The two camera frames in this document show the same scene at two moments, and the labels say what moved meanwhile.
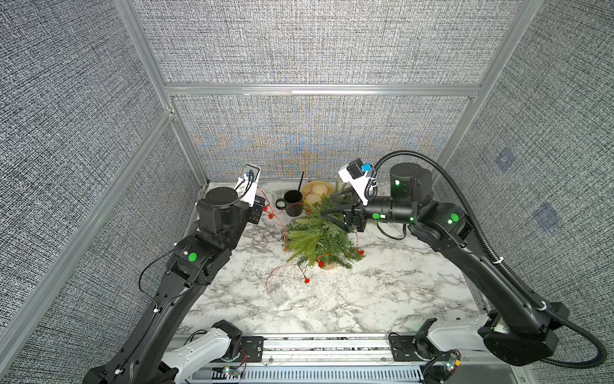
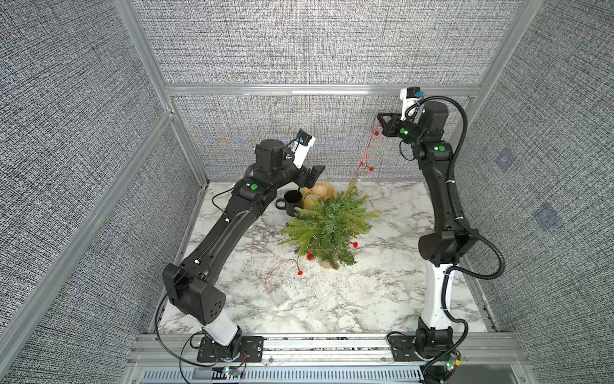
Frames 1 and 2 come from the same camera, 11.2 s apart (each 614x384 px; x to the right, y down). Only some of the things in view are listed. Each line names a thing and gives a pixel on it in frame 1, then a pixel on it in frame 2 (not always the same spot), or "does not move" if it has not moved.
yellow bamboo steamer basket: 312,191 does not move
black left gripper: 256,211 -> 311,175
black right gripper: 358,215 -> 394,128
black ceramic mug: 292,202 does not move
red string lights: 320,260 -> 355,245
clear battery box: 277,295 does not move
